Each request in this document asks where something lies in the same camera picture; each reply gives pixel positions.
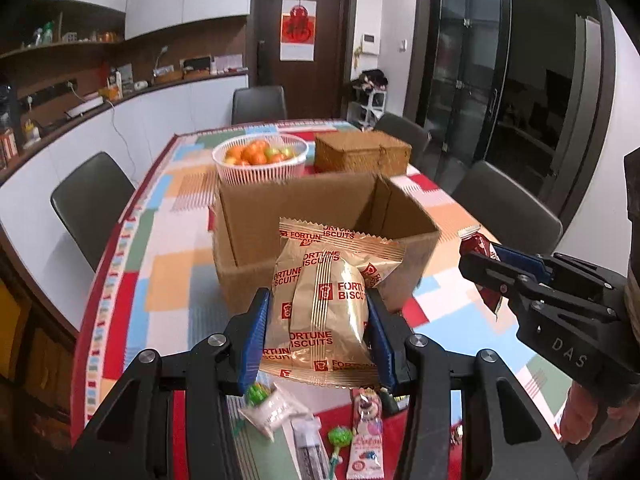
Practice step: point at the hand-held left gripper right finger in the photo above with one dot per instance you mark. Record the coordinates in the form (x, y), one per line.
(382, 352)

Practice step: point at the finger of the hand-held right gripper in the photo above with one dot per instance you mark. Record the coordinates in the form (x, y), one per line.
(495, 272)
(522, 259)

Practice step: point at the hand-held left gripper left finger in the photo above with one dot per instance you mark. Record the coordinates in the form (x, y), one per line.
(256, 342)

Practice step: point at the red snack packet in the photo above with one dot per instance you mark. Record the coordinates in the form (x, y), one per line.
(475, 246)

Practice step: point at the brown cardboard box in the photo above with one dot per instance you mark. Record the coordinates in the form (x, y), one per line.
(240, 280)

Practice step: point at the gold biscuit packet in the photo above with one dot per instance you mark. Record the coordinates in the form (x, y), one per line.
(325, 320)
(362, 242)

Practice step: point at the person's right hand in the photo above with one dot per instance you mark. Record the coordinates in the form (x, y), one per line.
(590, 417)

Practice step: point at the dark grey dining chair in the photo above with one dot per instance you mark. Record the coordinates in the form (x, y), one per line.
(402, 132)
(259, 105)
(92, 200)
(505, 200)

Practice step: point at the white candy packet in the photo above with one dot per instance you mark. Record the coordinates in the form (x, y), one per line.
(274, 412)

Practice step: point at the pink snack packet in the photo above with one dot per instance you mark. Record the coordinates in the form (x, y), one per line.
(367, 440)

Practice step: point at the colourful patchwork tablecloth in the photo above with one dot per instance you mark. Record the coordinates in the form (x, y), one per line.
(165, 270)

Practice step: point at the white plastic basket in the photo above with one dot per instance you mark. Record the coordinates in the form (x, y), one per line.
(260, 172)

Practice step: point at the brown wicker box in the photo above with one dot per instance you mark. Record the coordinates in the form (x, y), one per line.
(360, 152)

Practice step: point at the pile of oranges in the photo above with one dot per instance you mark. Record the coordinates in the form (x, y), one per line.
(255, 152)

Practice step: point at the white shoe rack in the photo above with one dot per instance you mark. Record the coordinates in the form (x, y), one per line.
(367, 110)

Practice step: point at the dark glass door cabinet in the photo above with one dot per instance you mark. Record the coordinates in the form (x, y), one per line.
(465, 60)

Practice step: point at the wooden open shelf cabinet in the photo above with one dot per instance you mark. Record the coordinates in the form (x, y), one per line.
(35, 360)

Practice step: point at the dark bag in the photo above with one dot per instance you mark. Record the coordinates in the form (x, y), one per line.
(371, 80)

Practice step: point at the white kitchen counter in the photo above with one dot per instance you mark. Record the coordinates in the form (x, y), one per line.
(165, 110)

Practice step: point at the dark wooden door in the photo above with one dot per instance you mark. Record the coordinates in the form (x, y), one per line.
(332, 75)

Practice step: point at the white intercom panel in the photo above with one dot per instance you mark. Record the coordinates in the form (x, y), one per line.
(369, 44)

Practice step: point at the black box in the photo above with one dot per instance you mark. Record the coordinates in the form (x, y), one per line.
(197, 64)

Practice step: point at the small white bottle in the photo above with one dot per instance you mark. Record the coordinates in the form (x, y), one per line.
(118, 82)

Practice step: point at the red door poster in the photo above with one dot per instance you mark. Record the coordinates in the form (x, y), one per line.
(298, 30)

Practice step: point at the dark water bottle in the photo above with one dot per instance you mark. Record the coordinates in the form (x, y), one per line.
(9, 115)

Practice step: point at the green bottle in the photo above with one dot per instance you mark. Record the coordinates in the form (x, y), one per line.
(46, 34)

